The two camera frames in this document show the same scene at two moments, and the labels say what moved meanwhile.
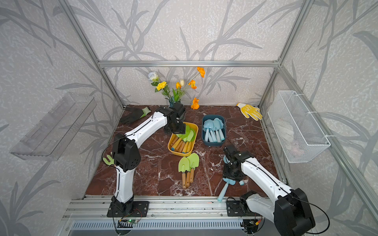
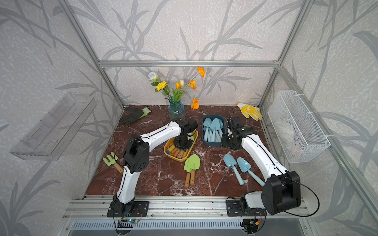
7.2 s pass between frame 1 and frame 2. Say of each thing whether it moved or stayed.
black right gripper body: moved
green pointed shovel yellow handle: moved
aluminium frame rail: stayed
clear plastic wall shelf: stayed
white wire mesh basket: stayed
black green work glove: stayed
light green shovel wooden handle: moved
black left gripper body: moved
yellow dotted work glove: stayed
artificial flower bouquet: stayed
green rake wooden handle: stayed
